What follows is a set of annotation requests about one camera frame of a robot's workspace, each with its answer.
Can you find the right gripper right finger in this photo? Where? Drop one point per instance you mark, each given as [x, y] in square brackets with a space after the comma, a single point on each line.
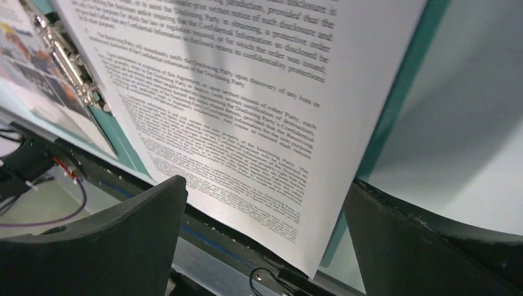
[403, 249]

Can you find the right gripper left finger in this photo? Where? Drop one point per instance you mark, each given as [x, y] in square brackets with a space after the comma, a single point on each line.
[126, 249]

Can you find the teal green folder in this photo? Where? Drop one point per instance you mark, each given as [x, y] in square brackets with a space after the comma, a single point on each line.
[392, 114]

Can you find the printed paper file top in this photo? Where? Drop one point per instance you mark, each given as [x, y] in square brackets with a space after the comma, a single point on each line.
[28, 65]

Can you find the printed paper file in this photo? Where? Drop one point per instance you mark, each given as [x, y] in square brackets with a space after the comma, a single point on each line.
[28, 65]
[245, 122]

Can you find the printed paper file bottom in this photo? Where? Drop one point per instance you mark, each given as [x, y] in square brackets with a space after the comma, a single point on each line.
[245, 122]

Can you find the metal folder clip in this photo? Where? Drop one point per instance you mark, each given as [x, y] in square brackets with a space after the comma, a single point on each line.
[67, 56]

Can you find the light blue table mat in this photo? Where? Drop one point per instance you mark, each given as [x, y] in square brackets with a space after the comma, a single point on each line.
[453, 145]

